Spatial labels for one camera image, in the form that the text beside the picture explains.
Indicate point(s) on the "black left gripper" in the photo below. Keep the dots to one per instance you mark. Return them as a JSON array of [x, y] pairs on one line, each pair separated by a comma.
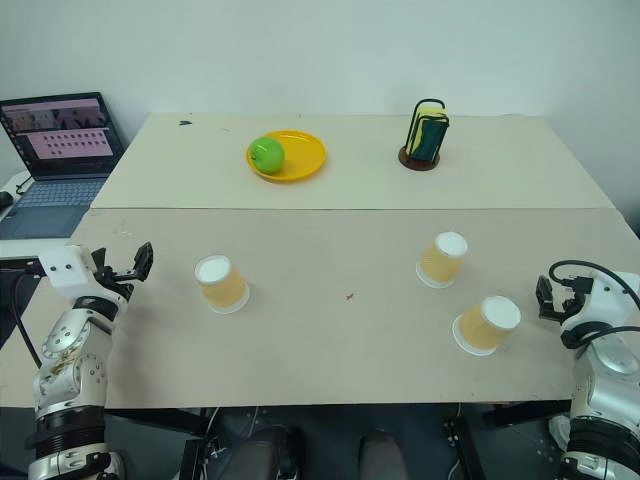
[[112, 285]]

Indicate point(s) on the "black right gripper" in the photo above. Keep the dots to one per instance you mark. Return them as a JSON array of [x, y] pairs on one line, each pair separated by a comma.
[[575, 292]]

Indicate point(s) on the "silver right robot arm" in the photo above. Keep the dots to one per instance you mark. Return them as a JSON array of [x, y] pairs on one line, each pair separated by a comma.
[[607, 370]]

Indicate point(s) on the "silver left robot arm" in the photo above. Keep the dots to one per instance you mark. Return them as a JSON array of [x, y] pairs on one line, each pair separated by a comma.
[[65, 345]]

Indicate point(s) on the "orange ribbed paper cup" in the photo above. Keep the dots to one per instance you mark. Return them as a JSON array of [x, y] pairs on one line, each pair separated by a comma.
[[482, 327], [440, 265], [222, 290]]

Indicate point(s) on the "black computer mouse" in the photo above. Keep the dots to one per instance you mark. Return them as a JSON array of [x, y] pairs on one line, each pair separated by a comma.
[[5, 200]]

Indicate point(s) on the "open blue-grey laptop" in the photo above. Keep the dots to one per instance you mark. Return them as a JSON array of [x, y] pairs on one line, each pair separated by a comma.
[[60, 135]]

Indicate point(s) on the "green apple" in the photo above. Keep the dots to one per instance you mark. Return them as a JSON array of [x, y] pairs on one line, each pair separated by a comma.
[[267, 156]]

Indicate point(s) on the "sponge in black holder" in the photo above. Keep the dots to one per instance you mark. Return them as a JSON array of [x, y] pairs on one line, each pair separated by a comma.
[[420, 165]]

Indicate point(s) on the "yellow and green sponge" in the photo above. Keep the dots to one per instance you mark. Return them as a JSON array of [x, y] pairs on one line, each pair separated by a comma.
[[415, 137], [437, 140]]

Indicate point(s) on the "yellow plastic plate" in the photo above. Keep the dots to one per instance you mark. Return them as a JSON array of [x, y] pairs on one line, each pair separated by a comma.
[[305, 155]]

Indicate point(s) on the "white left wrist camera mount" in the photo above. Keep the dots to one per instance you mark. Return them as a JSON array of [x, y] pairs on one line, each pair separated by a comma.
[[65, 270]]

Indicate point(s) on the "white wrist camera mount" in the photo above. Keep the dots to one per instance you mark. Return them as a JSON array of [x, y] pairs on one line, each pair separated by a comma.
[[65, 270], [612, 300]]

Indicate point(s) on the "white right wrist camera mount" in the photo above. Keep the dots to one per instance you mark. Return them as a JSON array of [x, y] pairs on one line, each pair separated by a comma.
[[612, 300]]

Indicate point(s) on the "black table frame bar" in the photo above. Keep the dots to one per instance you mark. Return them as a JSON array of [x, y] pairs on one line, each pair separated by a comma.
[[520, 412], [165, 425]]

